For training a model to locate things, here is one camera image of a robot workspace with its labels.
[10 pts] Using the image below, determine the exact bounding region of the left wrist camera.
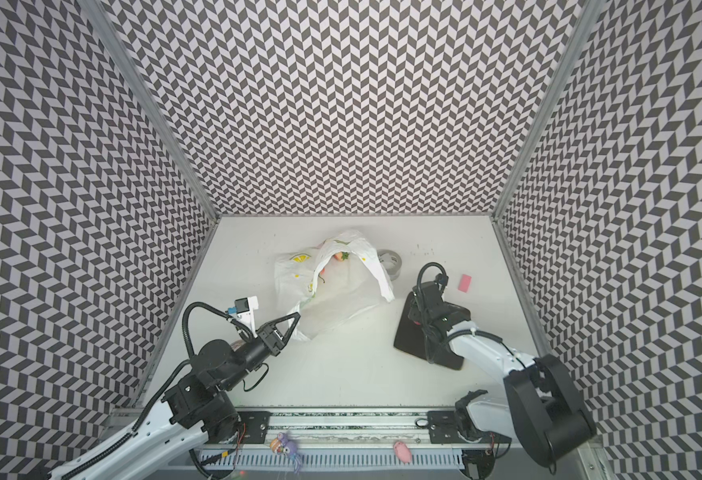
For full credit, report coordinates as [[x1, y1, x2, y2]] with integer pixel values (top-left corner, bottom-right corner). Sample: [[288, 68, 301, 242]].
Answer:
[[228, 296, 259, 336]]

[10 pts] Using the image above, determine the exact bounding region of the white plastic bag fruit print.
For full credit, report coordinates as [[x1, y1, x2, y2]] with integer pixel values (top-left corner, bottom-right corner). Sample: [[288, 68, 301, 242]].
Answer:
[[274, 229, 395, 342]]

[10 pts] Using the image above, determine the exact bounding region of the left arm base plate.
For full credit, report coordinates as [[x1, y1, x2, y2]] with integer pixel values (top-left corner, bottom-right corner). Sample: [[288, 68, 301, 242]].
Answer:
[[234, 410, 272, 445]]

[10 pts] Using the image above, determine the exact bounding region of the black square tray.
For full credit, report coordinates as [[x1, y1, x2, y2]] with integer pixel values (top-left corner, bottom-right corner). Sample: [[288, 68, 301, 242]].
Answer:
[[393, 292, 464, 371]]

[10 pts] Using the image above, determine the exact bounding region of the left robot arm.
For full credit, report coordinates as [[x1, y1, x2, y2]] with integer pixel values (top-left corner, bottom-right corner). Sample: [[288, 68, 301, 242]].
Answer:
[[46, 297, 301, 479]]

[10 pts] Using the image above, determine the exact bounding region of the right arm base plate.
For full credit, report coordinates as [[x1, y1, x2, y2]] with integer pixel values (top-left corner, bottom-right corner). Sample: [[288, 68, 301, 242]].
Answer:
[[426, 410, 465, 445]]

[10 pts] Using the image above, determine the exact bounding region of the purple octopus toy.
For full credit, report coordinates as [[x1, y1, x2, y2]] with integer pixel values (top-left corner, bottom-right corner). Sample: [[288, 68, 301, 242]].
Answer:
[[270, 432, 303, 473]]

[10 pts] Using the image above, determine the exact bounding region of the pink eraser block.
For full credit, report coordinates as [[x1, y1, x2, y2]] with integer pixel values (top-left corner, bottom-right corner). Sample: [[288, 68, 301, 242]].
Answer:
[[458, 274, 472, 293]]

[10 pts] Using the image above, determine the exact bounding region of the grey tape roll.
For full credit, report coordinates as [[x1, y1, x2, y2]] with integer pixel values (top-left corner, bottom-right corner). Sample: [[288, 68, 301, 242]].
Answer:
[[378, 249, 402, 281]]

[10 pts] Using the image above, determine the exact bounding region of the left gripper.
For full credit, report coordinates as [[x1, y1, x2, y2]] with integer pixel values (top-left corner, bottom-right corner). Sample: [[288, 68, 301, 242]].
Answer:
[[220, 314, 301, 396]]

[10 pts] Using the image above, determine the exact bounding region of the pink toy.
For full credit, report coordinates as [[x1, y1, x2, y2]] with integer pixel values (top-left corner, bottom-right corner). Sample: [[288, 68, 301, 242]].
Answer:
[[393, 441, 414, 464]]

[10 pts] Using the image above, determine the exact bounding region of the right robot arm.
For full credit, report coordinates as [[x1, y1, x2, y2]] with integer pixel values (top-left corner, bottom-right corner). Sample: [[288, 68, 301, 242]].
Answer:
[[407, 262, 597, 474]]

